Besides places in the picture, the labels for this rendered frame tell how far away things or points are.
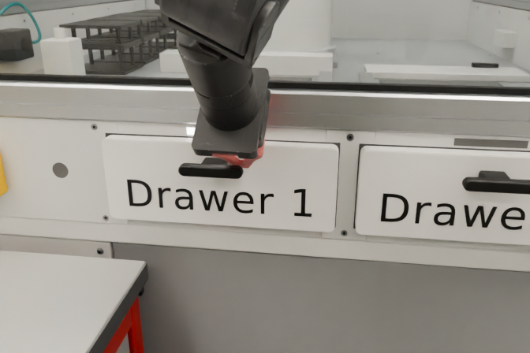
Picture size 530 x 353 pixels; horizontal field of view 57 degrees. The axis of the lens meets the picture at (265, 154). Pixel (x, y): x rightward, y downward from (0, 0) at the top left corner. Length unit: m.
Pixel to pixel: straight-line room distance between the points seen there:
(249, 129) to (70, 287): 0.31
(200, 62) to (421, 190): 0.31
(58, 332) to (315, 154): 0.34
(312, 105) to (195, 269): 0.29
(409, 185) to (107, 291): 0.38
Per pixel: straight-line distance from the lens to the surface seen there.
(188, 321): 0.76
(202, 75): 0.41
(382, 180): 0.58
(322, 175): 0.58
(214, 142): 0.48
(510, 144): 0.61
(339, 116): 0.57
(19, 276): 0.70
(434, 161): 0.58
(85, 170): 0.68
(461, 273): 0.70
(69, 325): 0.59
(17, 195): 0.74
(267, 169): 0.58
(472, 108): 0.59
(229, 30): 0.34
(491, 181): 0.57
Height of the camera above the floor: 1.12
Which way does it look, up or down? 20 degrees down
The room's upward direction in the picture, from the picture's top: straight up
